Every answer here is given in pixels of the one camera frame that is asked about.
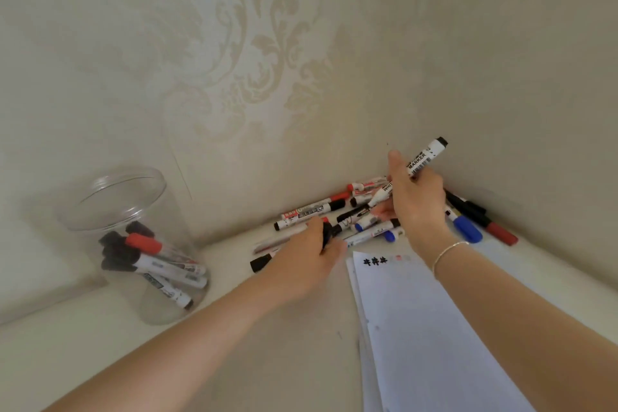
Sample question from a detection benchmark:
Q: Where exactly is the person's left hand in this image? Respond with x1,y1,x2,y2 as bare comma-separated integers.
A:
258,216,348,307

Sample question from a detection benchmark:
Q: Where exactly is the person's right hand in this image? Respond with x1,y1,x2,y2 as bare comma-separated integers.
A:
371,150,453,254

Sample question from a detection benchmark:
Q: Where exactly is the black marker pen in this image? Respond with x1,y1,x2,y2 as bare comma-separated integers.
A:
321,221,344,254

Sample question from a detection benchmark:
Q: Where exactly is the white marker with black tip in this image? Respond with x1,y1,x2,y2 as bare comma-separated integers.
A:
367,182,395,209

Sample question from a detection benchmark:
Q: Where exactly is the white marker with barcode label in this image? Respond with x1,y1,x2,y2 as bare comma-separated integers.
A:
407,136,449,179

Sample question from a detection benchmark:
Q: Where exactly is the person's left forearm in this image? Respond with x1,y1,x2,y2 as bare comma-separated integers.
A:
43,276,291,412

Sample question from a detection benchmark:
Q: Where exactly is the person's right forearm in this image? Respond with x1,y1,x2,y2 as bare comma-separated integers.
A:
414,228,618,412

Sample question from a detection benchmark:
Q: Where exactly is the pile of whiteboard markers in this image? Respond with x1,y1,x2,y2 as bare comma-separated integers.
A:
249,176,520,274

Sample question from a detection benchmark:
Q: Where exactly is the stack of white paper sheets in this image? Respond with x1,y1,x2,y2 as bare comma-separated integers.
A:
346,250,538,412

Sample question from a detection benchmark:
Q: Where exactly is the red capped white marker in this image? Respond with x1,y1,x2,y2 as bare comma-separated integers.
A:
124,232,207,278

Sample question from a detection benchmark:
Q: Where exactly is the black capped white marker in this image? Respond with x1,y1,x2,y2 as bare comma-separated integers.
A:
98,231,195,310
100,254,209,290
126,220,156,239

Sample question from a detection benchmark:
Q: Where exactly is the clear plastic jar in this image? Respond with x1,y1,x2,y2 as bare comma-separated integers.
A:
57,166,211,327

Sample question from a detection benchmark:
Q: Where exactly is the thin silver bracelet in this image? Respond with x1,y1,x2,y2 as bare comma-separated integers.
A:
432,241,470,280

